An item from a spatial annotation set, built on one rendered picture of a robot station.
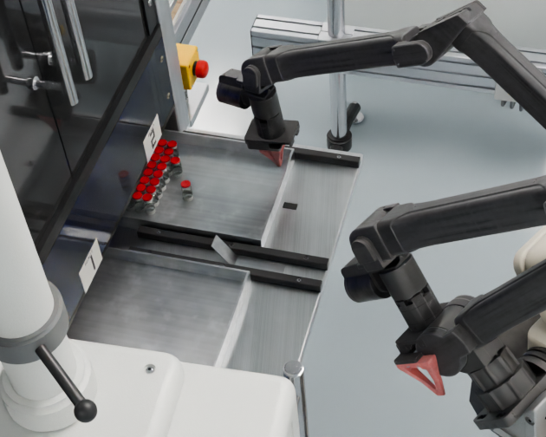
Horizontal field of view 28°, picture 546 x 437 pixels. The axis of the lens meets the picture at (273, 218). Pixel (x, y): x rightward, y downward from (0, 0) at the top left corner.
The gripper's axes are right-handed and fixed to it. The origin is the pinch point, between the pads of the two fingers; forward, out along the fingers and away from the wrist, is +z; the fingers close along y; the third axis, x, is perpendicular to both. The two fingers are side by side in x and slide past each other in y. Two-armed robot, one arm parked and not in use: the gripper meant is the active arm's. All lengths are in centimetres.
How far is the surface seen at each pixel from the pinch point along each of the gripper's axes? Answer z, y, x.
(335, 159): 4.5, -10.1, -6.3
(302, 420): -41, -35, 83
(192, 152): 2.4, 21.4, -3.1
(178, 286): 3.3, 12.2, 32.7
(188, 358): 4.0, 4.6, 48.2
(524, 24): 76, -30, -143
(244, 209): 4.2, 5.4, 10.4
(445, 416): 97, -28, -3
